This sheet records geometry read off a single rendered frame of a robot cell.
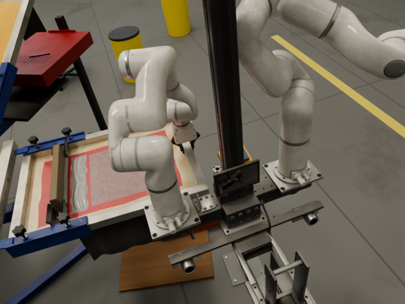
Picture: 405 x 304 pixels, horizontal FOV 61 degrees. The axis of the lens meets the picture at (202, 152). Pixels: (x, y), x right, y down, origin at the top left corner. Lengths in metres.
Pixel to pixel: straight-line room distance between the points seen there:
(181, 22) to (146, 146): 4.26
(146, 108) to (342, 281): 1.72
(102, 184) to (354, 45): 1.14
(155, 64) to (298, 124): 0.43
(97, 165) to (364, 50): 1.23
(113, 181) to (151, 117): 0.69
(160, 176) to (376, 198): 2.04
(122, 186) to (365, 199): 1.79
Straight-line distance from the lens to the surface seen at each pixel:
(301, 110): 0.99
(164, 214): 1.05
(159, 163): 0.89
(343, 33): 0.89
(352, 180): 2.81
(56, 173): 1.56
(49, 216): 1.46
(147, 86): 0.94
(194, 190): 1.37
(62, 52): 2.50
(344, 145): 3.09
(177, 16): 5.04
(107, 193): 1.52
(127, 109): 0.93
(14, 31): 2.13
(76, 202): 1.54
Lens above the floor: 2.01
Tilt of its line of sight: 42 degrees down
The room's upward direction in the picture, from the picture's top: 9 degrees counter-clockwise
